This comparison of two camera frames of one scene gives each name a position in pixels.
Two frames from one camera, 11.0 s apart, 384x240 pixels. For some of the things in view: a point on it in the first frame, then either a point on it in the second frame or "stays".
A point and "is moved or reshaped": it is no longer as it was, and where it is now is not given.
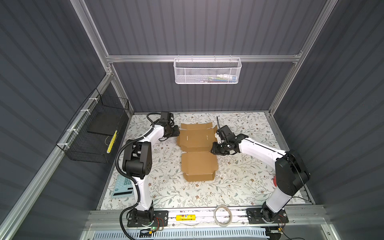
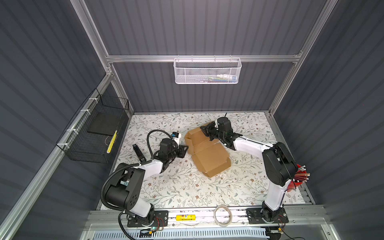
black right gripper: [214, 149] → [207, 129]
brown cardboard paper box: [197, 140] is moved or reshaped
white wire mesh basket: [207, 71] stays
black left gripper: [176, 131] → [181, 152]
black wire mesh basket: [92, 135] stays
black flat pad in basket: [106, 122] stays
